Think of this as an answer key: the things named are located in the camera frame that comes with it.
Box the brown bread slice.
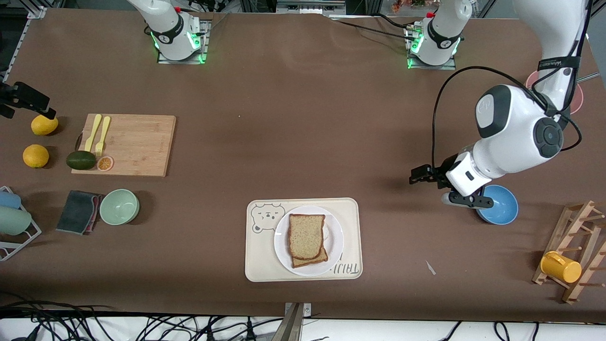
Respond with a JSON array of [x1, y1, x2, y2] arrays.
[[291, 247, 329, 269], [288, 214, 326, 260]]

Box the white round plate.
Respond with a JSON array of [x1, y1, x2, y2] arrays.
[[274, 205, 345, 277]]

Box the yellow lemon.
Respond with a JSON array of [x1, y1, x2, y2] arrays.
[[31, 114, 59, 136], [23, 144, 50, 169]]

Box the blue bowl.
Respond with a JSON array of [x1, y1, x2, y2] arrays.
[[475, 185, 519, 225]]

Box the yellow plastic knife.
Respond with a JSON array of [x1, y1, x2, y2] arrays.
[[84, 114, 102, 152]]

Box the dark green avocado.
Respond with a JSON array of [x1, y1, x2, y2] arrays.
[[66, 151, 97, 171]]

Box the yellow plastic fork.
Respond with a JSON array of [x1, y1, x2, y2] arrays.
[[95, 117, 111, 157]]

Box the blue plastic cup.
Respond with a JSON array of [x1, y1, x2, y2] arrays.
[[0, 191, 22, 210]]

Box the mint green plastic cup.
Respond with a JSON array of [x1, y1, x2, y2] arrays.
[[0, 206, 33, 236]]

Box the bamboo cutting board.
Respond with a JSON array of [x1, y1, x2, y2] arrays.
[[71, 114, 177, 178]]

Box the wooden mug rack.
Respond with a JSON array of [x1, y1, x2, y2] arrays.
[[532, 200, 606, 305]]

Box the folded grey cloth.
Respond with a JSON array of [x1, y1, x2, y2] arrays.
[[56, 190, 98, 235]]

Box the pink cloth under grey cloth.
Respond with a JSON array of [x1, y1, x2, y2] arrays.
[[90, 194, 103, 233]]

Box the yellow mug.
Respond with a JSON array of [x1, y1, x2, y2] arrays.
[[540, 251, 582, 284]]

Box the pink bowl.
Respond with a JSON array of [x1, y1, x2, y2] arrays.
[[526, 70, 584, 114]]

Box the mint green bowl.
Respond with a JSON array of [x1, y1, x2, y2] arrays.
[[99, 189, 140, 226]]

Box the cream tray with bear print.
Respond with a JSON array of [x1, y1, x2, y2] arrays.
[[245, 197, 363, 283]]

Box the grey metal box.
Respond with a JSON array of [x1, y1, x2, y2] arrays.
[[277, 0, 346, 15]]

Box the aluminium frame rail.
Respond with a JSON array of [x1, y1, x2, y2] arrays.
[[0, 18, 30, 86]]

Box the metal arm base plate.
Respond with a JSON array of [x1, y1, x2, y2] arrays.
[[405, 26, 457, 71], [158, 19, 210, 64]]

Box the white wire cup rack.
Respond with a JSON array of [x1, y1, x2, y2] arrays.
[[0, 186, 42, 262]]

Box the black cable on table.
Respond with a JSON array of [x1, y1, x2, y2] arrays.
[[329, 13, 419, 42]]

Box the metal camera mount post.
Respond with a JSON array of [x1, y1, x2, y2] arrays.
[[283, 302, 312, 341]]

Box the tangled black floor cables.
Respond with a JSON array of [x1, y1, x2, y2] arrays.
[[0, 294, 285, 341]]

